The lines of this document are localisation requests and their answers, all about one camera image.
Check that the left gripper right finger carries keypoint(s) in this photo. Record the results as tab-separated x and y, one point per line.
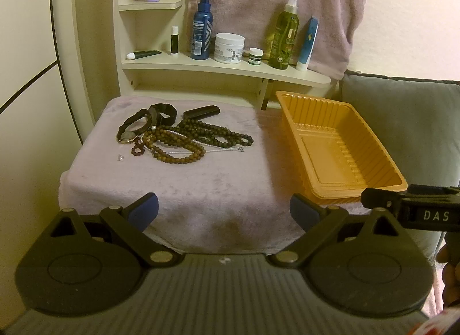
361	264

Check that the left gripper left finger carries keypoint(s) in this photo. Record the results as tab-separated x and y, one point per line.
85	264

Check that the orange plastic tray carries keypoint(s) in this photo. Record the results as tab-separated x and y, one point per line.
337	153

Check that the black strap wristwatch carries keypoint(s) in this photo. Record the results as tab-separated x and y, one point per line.
133	127

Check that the black cylinder case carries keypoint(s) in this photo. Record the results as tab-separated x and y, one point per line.
201	112

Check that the right hand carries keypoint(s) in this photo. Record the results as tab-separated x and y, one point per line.
450	277

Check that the grey cushion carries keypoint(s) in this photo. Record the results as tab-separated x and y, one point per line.
417	121

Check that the lilac fleece table cover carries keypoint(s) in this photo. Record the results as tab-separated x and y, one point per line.
228	202

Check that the blue white tube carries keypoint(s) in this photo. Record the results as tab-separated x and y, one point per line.
308	45

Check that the cream corner shelf unit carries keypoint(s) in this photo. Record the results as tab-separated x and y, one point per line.
93	38

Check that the green olive spray bottle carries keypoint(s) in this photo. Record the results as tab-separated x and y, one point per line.
285	35

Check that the small green-label jar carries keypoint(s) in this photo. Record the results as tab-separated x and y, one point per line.
255	56

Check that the black white lip balm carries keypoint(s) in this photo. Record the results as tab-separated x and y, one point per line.
174	50

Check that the white cream jar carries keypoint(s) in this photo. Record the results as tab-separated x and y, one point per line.
228	48

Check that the blue spray bottle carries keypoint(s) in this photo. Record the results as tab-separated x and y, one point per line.
202	31

